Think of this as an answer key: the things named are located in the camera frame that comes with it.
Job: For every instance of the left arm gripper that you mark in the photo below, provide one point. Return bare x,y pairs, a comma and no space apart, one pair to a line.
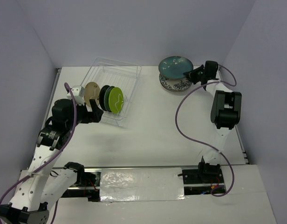
94,116

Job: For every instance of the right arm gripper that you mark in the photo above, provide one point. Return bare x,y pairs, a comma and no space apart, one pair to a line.
191,74

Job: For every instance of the dark green patterned plate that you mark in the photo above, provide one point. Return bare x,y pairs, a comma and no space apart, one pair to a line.
106,98

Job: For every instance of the black plate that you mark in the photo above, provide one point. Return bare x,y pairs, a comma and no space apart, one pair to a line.
101,96

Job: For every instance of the cream beige plate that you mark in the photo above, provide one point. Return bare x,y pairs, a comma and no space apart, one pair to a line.
92,91

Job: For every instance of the lime green plate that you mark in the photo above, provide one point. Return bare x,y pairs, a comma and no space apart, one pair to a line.
116,100

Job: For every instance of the blue floral white plate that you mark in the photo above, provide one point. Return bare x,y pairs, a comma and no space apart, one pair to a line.
174,84

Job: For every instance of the dark teal speckled plate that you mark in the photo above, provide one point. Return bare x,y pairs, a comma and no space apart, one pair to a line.
174,67

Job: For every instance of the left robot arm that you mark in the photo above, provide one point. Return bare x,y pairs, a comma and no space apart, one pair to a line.
32,202

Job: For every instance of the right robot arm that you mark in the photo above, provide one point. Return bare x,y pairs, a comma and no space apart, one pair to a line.
225,111

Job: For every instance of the silver foil tape sheet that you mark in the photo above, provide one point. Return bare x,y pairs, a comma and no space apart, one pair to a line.
141,184

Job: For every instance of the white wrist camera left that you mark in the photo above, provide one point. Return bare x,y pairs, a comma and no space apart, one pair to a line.
78,94

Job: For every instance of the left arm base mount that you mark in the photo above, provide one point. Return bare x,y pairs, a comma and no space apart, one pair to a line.
87,184

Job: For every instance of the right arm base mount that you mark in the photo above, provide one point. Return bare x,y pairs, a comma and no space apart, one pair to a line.
203,179

